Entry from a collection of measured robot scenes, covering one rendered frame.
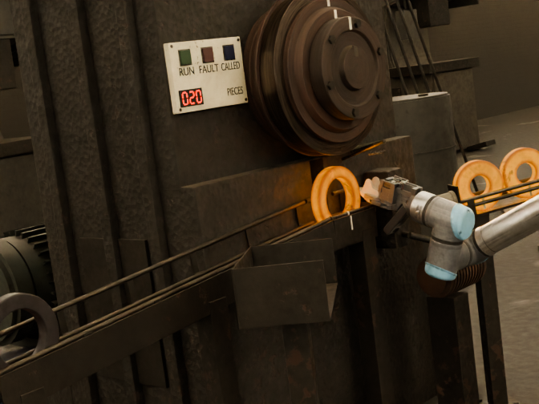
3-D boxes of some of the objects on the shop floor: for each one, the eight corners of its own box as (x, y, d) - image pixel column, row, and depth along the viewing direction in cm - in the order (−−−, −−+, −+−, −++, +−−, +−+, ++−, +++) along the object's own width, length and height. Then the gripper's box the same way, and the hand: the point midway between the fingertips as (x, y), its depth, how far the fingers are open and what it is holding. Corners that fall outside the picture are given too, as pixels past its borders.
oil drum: (343, 259, 583) (325, 105, 571) (403, 237, 625) (387, 94, 613) (429, 263, 542) (411, 98, 530) (487, 240, 584) (471, 86, 572)
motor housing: (430, 426, 308) (411, 256, 301) (468, 403, 324) (451, 240, 317) (467, 433, 299) (447, 257, 292) (504, 409, 315) (487, 241, 308)
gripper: (429, 186, 286) (370, 165, 299) (411, 191, 280) (350, 170, 293) (424, 214, 289) (366, 192, 302) (406, 220, 283) (347, 197, 296)
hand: (360, 191), depth 298 cm, fingers closed
